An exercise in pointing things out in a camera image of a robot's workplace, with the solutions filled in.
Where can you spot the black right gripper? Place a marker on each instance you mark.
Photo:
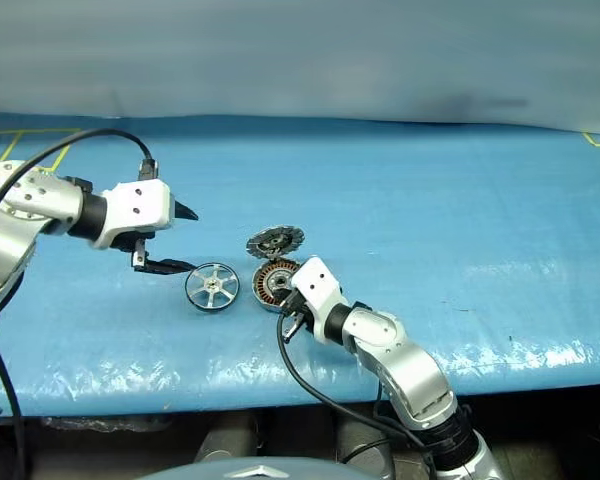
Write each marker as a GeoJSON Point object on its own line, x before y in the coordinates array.
{"type": "Point", "coordinates": [298, 306]}

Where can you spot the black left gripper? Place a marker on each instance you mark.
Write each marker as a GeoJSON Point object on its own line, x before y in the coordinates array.
{"type": "Point", "coordinates": [130, 240]}

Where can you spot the motor housing with copper windings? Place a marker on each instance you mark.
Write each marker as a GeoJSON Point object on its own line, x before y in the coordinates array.
{"type": "Point", "coordinates": [272, 285]}

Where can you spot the silver spoked rotor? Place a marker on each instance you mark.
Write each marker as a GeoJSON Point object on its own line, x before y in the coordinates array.
{"type": "Point", "coordinates": [212, 288]}

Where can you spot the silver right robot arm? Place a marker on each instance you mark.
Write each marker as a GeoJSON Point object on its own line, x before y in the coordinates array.
{"type": "Point", "coordinates": [405, 365]}

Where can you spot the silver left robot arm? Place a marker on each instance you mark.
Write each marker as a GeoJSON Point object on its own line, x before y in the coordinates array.
{"type": "Point", "coordinates": [10, 235]}

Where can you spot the grey finned fan disc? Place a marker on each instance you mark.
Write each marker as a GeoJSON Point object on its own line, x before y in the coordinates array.
{"type": "Point", "coordinates": [275, 242]}

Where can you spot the grey robot torso with emblem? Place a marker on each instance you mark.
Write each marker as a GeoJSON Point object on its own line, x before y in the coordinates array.
{"type": "Point", "coordinates": [250, 471]}

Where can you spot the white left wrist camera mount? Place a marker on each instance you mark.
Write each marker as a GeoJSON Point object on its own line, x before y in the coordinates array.
{"type": "Point", "coordinates": [140, 207]}

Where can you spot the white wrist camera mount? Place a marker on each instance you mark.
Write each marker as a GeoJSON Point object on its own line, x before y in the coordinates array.
{"type": "Point", "coordinates": [317, 290]}
{"type": "Point", "coordinates": [140, 207]}

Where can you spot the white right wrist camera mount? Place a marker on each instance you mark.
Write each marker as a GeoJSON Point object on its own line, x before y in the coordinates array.
{"type": "Point", "coordinates": [317, 290]}

